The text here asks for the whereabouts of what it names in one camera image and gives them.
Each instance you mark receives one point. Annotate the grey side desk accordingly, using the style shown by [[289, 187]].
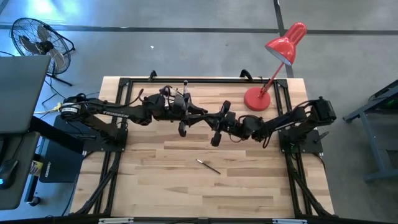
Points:
[[18, 146]]

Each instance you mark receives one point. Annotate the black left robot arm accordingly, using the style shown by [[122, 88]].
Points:
[[115, 113]]

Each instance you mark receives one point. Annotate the black caster wheel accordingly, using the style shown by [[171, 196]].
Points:
[[35, 201]]

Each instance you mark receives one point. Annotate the thin black makeup brush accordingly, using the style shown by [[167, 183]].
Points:
[[208, 166]]

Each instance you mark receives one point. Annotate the yellow and white label card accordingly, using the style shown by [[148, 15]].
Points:
[[36, 168]]

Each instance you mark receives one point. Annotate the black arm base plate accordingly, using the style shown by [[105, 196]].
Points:
[[93, 146], [314, 146]]

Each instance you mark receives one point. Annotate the yellow power plug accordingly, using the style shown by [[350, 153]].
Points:
[[57, 108]]

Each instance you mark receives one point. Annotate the black aluminium table frame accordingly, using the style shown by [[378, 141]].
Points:
[[202, 81]]

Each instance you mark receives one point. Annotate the black floor fan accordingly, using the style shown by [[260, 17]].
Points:
[[43, 46]]

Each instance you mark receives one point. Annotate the white frame bracket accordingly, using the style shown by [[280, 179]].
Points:
[[289, 221], [116, 221]]

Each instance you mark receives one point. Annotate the large fluffy powder brush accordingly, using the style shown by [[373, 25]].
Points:
[[164, 91]]

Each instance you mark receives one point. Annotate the dark metal cart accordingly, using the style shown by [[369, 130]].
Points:
[[377, 177]]

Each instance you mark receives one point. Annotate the black computer mouse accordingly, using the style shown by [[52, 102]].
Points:
[[7, 172]]

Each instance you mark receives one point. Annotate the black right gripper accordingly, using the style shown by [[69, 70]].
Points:
[[228, 123]]

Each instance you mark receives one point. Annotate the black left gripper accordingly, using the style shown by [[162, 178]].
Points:
[[168, 109]]

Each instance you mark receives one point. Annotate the red desk lamp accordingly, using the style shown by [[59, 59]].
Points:
[[256, 99]]

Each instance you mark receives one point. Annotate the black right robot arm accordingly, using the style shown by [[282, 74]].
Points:
[[280, 123]]

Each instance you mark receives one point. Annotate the grey flat panel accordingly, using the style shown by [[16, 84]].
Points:
[[21, 93]]

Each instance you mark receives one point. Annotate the clear acrylic organizer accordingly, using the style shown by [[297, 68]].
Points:
[[178, 86]]

